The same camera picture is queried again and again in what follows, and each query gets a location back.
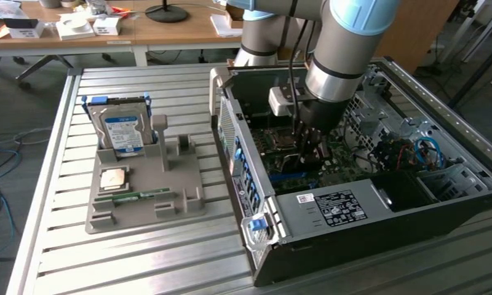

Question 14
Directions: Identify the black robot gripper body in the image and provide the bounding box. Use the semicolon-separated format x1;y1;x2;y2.
297;98;351;136

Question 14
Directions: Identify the CPU socket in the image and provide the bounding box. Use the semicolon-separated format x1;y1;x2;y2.
265;127;300;151

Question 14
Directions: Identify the black installed RAM stick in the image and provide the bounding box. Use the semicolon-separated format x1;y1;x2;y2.
263;147;296;163

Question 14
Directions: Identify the green motherboard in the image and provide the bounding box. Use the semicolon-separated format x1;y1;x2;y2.
245;110;379;196

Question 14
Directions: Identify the blue expansion slot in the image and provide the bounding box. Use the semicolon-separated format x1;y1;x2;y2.
269;172;311;183

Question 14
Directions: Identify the grey power supply unit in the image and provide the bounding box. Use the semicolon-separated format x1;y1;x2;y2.
265;179;397;240

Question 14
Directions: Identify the black open PC case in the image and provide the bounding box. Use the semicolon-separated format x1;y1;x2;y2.
208;56;492;288

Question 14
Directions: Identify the metal disk bay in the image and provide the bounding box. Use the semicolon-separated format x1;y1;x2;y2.
413;162;491;202

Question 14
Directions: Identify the wooden cabinet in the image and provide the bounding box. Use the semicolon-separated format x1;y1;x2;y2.
372;0;463;74

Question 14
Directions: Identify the white booklet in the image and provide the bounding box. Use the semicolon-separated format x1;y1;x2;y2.
209;14;245;37

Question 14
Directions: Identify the grey printed parts rack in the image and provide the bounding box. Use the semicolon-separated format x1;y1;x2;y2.
84;115;209;235

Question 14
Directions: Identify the green RAM stick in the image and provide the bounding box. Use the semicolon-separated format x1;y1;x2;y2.
93;187;172;204

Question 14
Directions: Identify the hard disk in blue carrier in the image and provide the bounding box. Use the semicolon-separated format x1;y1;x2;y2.
80;91;154;158

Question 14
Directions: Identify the wooden office desk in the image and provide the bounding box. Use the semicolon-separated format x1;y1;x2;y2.
0;0;360;67

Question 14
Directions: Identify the copper-topped CPU chip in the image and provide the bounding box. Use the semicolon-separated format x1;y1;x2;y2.
98;168;128;193

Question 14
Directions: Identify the black round lamp base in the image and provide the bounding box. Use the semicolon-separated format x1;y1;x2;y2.
144;0;189;23

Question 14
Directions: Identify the small white cardboard box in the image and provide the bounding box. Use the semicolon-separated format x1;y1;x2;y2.
92;17;122;36

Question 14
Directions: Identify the white box with tape roll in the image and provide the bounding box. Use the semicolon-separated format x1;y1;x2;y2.
56;15;96;41

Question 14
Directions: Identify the white box with black top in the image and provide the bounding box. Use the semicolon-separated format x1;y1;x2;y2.
2;18;45;39

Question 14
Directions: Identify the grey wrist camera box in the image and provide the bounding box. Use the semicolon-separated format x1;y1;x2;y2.
268;87;308;117

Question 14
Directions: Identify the red and black wire bundle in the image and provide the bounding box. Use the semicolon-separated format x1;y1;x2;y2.
372;140;419;171

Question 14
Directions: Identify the blue data wire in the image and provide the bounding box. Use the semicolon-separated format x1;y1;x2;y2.
416;136;447;170

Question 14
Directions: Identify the grey floor cable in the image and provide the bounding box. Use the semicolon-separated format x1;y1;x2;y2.
0;127;52;145

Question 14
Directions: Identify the blue floor cable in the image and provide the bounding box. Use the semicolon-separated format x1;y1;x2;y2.
0;135;21;262

